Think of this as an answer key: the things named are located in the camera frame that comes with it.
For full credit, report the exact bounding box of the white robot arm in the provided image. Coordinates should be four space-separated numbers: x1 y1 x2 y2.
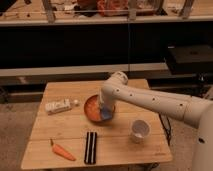
99 72 213 171

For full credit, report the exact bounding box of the orange ceramic bowl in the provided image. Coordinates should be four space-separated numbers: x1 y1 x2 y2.
84 95 107 122

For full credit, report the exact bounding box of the white sponge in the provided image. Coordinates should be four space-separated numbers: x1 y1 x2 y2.
45 99 71 114

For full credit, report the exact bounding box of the white cup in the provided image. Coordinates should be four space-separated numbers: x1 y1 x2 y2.
130 120 150 143

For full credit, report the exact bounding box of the black and white striped block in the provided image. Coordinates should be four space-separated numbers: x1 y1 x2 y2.
84 132 97 164

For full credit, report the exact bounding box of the wooden table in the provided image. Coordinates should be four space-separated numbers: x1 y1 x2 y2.
21 81 172 170

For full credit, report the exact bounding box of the orange carrot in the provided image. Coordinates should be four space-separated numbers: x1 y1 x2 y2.
50 140 76 161

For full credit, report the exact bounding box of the black box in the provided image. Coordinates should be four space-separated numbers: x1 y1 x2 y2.
165 45 213 74

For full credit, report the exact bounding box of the black cable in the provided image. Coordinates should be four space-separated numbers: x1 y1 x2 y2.
158 113 172 146

